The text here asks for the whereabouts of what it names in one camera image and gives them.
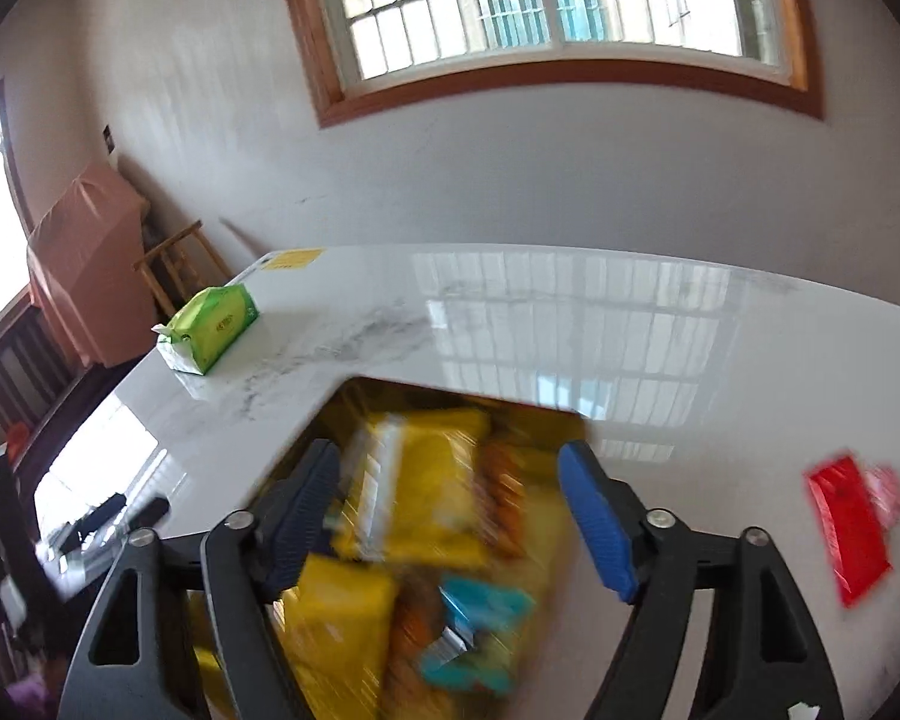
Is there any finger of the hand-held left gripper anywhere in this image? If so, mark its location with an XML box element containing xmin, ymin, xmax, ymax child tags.
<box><xmin>71</xmin><ymin>493</ymin><xmax>171</xmax><ymax>541</ymax></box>

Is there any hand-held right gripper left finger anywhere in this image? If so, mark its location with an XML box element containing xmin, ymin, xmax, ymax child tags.
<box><xmin>60</xmin><ymin>439</ymin><xmax>342</xmax><ymax>720</ymax></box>

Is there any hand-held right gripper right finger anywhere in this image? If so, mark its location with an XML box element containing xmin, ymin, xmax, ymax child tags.
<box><xmin>557</xmin><ymin>441</ymin><xmax>845</xmax><ymax>720</ymax></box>

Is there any gold metal tray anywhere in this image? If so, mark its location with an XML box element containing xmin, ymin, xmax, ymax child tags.
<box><xmin>187</xmin><ymin>375</ymin><xmax>590</xmax><ymax>720</ymax></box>

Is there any clear bag of orange snacks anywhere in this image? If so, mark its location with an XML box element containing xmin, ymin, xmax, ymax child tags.
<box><xmin>476</xmin><ymin>439</ymin><xmax>532</xmax><ymax>562</ymax></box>

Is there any large yellow snack packet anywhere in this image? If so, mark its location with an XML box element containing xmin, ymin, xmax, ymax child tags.
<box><xmin>330</xmin><ymin>409</ymin><xmax>496</xmax><ymax>567</ymax></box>

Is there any gold yellow snack packet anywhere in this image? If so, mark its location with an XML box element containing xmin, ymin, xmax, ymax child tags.
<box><xmin>281</xmin><ymin>553</ymin><xmax>398</xmax><ymax>720</ymax></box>

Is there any teal snack packet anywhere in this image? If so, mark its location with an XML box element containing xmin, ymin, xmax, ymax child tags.
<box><xmin>418</xmin><ymin>577</ymin><xmax>537</xmax><ymax>695</ymax></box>

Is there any dark wooden chair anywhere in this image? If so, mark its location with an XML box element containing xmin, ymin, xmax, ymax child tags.
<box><xmin>0</xmin><ymin>289</ymin><xmax>132</xmax><ymax>481</ymax></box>

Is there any orange snack packet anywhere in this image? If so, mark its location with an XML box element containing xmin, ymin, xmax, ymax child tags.
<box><xmin>384</xmin><ymin>570</ymin><xmax>451</xmax><ymax>717</ymax></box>

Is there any green tissue pack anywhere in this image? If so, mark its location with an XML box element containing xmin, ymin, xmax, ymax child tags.
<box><xmin>152</xmin><ymin>285</ymin><xmax>260</xmax><ymax>376</ymax></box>

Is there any purple cloth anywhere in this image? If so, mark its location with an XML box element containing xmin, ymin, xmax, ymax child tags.
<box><xmin>0</xmin><ymin>679</ymin><xmax>68</xmax><ymax>720</ymax></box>

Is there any light wooden stool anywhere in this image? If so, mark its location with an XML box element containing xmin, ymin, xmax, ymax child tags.
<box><xmin>133</xmin><ymin>220</ymin><xmax>233</xmax><ymax>320</ymax></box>

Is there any pink covered cabinet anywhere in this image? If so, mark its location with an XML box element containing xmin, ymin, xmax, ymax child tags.
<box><xmin>26</xmin><ymin>157</ymin><xmax>157</xmax><ymax>368</ymax></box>

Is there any yellow table sticker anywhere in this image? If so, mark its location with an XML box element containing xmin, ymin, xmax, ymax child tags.
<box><xmin>261</xmin><ymin>247</ymin><xmax>325</xmax><ymax>272</ymax></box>

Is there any red snack packet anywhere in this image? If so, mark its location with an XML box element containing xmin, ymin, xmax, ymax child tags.
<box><xmin>804</xmin><ymin>454</ymin><xmax>893</xmax><ymax>608</ymax></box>

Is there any pink candy packet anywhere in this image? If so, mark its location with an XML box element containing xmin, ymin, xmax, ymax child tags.
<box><xmin>866</xmin><ymin>465</ymin><xmax>900</xmax><ymax>530</ymax></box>

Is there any wood-framed barred window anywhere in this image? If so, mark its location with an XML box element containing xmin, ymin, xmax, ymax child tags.
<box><xmin>274</xmin><ymin>0</ymin><xmax>826</xmax><ymax>128</ymax></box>

